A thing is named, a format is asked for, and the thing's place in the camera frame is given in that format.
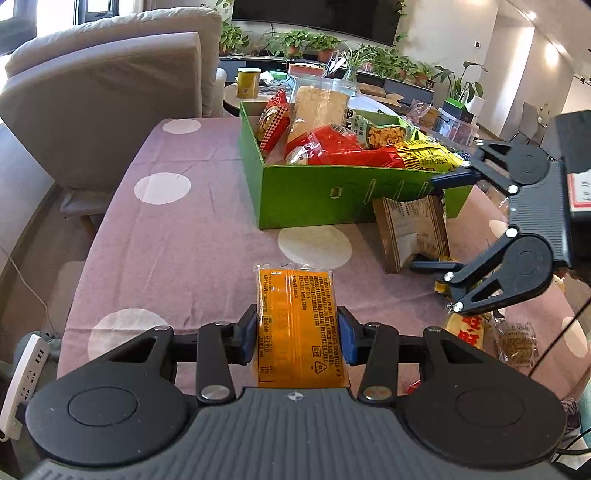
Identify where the green snack packet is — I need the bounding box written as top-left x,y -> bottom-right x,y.
344,112 -> 409,149

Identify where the pink polka dot tablecloth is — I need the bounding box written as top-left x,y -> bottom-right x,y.
55,117 -> 591,402

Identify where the dark television cabinet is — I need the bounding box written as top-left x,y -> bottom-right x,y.
219,55 -> 435,105

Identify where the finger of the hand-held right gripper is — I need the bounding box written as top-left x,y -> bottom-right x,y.
431,140 -> 520,196
409,228 -> 519,313

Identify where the clear small cake packet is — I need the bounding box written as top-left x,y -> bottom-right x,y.
492,320 -> 539,367

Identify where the red and white snack packet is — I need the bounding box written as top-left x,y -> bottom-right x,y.
443,313 -> 491,354

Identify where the orange snack packet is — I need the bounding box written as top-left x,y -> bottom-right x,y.
253,263 -> 352,389

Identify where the green and black box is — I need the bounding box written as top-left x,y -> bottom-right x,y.
441,97 -> 476,123

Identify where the white power strip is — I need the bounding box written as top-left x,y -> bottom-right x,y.
0,333 -> 50,441

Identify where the spider plant in vase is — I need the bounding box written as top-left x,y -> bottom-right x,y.
336,46 -> 376,95

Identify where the green cardboard box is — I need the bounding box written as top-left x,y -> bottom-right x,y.
238,99 -> 476,230

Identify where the black cable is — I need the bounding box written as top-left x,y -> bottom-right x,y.
529,318 -> 575,370

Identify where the brown striped snack packet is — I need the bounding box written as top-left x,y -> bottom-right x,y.
372,195 -> 451,275

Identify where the red checkered snack packet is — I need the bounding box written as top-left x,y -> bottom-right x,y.
254,91 -> 291,152

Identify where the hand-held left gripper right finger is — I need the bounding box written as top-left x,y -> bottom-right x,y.
337,305 -> 505,404

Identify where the row of potted plants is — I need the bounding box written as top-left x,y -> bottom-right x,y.
219,21 -> 439,88

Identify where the beige sofa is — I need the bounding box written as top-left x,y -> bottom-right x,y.
0,7 -> 227,217

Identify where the orange box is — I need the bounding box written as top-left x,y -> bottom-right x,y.
287,61 -> 326,77

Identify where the wall television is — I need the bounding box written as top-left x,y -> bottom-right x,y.
231,0 -> 400,47

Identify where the large-leaf plant in white pot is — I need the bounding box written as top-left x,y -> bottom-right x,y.
433,60 -> 489,114

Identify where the white cable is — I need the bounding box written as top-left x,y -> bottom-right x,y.
0,244 -> 52,336

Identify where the sliced bread loaf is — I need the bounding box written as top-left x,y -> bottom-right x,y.
287,85 -> 349,139

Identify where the clear plastic bag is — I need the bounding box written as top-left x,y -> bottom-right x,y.
410,102 -> 440,128

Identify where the red and yellow striped bag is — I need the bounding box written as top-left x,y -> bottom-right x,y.
314,126 -> 465,172

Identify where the grey dining chair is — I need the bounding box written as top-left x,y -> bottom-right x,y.
512,102 -> 539,144

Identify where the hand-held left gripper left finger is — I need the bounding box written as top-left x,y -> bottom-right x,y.
90,304 -> 258,404

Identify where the clear storage bin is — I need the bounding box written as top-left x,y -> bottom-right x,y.
438,111 -> 477,149

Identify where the yellow can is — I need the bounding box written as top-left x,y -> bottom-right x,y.
236,67 -> 262,99

